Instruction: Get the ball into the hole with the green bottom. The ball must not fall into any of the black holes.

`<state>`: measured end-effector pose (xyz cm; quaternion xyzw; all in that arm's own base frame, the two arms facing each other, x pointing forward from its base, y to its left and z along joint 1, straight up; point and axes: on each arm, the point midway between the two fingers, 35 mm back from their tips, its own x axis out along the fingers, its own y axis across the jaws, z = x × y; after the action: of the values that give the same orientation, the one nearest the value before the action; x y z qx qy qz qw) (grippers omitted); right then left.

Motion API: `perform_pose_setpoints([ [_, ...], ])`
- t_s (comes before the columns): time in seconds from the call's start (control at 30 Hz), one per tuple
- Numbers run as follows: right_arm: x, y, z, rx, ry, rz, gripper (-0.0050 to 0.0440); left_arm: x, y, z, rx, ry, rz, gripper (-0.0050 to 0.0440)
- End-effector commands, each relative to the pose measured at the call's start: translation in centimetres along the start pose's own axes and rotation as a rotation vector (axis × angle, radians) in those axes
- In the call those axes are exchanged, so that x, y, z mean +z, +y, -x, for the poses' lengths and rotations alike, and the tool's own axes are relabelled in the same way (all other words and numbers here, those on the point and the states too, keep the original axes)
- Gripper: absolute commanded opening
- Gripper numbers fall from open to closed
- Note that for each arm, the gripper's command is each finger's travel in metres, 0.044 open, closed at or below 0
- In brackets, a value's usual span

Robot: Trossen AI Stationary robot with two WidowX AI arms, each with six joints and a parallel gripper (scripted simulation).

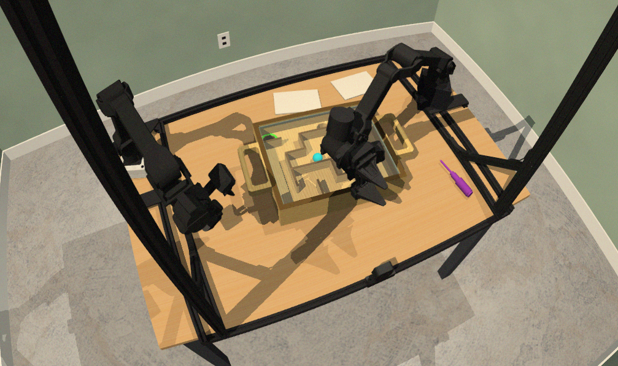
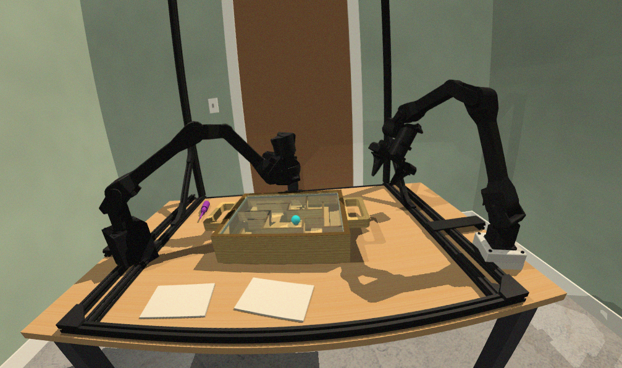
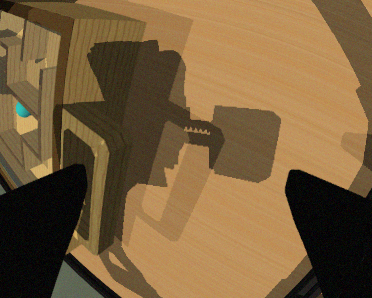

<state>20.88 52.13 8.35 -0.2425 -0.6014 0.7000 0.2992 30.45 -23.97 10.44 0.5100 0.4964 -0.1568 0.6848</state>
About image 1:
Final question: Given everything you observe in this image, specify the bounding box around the cream flat square tile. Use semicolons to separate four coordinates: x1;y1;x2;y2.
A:
331;71;373;100
273;89;322;115

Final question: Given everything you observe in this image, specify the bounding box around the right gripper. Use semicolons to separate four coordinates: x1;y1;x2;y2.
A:
333;141;388;206

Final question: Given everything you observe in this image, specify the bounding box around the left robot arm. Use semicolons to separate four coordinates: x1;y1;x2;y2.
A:
96;79;223;233

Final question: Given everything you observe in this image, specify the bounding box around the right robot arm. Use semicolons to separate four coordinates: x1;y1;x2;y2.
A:
320;43;456;159

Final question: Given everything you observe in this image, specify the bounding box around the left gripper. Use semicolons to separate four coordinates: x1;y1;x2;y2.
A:
172;163;236;235

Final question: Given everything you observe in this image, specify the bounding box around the wooden maze board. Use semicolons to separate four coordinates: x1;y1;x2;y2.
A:
238;100;414;226

